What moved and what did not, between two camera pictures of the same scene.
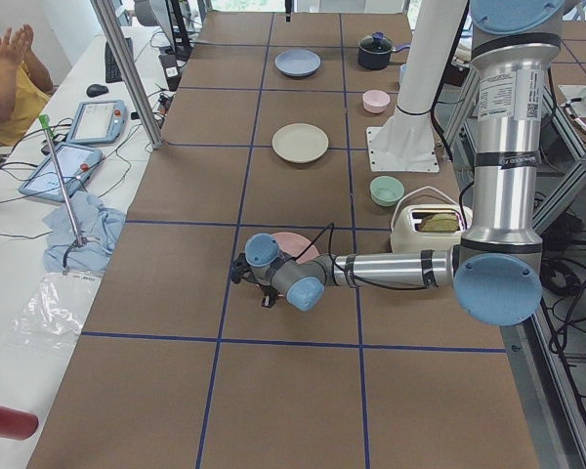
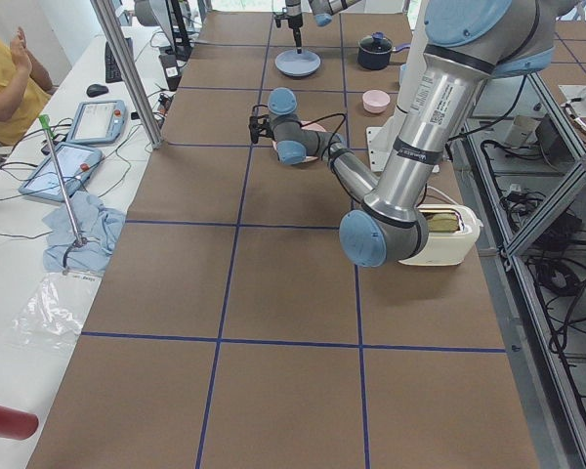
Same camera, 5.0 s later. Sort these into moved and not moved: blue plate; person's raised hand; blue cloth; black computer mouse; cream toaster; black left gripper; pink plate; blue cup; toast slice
Moved: person's raised hand; black left gripper; pink plate
Not moved: cream toaster; blue cloth; blue cup; blue plate; black computer mouse; toast slice
